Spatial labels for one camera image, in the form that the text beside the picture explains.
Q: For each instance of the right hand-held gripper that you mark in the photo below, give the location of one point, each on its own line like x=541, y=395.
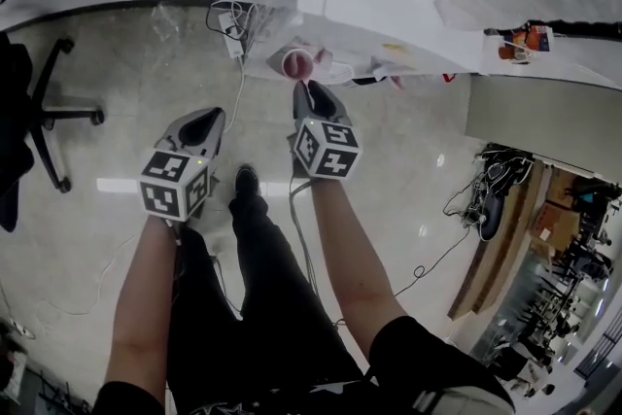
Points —
x=328, y=150

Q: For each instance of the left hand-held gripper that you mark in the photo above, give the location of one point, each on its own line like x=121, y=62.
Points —
x=170, y=187

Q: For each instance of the red paper cup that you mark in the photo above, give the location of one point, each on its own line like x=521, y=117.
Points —
x=297, y=63

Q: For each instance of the person's left forearm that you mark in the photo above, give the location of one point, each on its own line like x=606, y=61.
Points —
x=141, y=296

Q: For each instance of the person's right forearm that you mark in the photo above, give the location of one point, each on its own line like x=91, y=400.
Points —
x=355, y=267

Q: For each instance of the person's black shoe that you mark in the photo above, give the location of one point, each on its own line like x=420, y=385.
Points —
x=247, y=180

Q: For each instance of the white power strip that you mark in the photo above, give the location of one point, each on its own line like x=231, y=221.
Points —
x=232, y=34

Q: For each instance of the black office chair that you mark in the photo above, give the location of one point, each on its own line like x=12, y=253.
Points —
x=19, y=112

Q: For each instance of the person's legs in black trousers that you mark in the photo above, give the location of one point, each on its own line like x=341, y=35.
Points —
x=272, y=306

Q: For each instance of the black game controller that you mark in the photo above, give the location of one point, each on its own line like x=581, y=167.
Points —
x=493, y=209

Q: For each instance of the grey metal locker cabinet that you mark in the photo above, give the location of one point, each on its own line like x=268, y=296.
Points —
x=534, y=121

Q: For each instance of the orange snack bag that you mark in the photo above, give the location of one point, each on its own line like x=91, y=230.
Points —
x=534, y=39

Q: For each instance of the wooden platform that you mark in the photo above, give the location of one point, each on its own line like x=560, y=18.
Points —
x=505, y=248

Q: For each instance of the person's black star-print shirt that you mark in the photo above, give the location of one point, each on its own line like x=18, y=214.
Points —
x=413, y=355

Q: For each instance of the large brown cardboard box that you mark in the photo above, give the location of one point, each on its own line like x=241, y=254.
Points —
x=556, y=221

